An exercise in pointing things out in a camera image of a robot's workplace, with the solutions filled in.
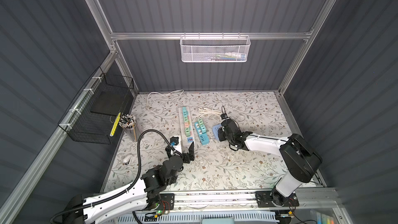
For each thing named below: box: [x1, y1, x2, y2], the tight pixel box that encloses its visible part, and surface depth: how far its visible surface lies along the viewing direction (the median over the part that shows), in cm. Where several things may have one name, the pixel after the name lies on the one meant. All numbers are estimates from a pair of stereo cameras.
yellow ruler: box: [109, 112, 121, 137], surface depth 70 cm
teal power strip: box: [194, 121, 209, 146], surface depth 95 cm
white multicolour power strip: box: [178, 105, 195, 149], surface depth 96 cm
